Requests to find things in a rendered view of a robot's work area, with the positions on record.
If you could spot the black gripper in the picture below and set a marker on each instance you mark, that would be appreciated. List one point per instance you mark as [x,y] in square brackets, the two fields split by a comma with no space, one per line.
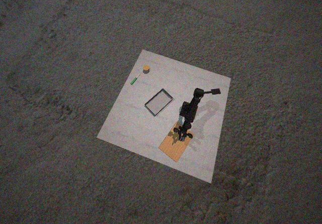
[183,131]

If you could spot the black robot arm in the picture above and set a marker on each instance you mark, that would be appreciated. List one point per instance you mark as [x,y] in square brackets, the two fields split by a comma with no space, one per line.
[190,108]

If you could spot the brown wooden board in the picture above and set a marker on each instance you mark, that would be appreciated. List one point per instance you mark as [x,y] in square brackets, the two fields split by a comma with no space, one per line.
[172,146]

